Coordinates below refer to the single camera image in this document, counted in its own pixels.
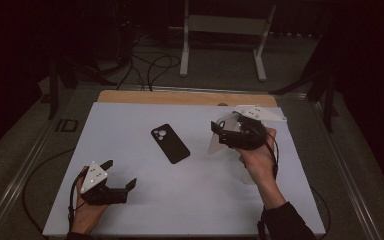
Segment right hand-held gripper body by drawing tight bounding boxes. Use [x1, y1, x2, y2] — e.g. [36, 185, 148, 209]
[217, 104, 288, 151]

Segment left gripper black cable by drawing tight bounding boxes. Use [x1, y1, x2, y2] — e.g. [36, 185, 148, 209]
[22, 148, 92, 240]

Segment white plastic bin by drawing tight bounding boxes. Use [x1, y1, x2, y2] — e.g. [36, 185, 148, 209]
[234, 105, 280, 186]

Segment person's right hand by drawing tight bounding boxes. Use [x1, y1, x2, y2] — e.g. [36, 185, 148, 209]
[237, 128, 278, 188]

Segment black stand legs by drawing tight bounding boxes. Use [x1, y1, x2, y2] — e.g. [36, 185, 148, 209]
[47, 58, 118, 121]
[269, 64, 340, 134]

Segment wooden table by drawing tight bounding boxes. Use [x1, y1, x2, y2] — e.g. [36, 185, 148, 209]
[97, 89, 278, 108]

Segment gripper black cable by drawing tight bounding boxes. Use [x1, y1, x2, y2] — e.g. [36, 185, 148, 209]
[22, 148, 92, 240]
[259, 123, 332, 240]

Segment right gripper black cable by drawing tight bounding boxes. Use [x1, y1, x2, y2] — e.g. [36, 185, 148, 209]
[259, 123, 332, 240]

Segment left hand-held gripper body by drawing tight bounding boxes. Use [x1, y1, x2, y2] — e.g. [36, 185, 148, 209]
[79, 160, 130, 206]

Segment white table board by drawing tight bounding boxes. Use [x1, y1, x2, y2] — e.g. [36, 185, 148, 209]
[42, 101, 327, 238]

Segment black floor cables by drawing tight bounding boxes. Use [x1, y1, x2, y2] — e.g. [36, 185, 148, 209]
[115, 33, 182, 92]

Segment white metal stand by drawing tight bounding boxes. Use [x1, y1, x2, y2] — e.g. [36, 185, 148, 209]
[169, 0, 278, 83]

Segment iridescent phone case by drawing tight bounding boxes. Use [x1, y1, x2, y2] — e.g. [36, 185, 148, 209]
[207, 112, 242, 155]

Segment metal floor rail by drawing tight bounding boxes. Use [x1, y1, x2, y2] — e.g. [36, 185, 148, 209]
[308, 96, 383, 240]
[0, 88, 83, 240]

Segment black phone case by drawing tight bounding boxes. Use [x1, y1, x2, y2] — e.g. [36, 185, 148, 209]
[150, 123, 191, 165]

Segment person's left hand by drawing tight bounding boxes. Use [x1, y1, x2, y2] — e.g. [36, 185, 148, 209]
[69, 165, 110, 235]

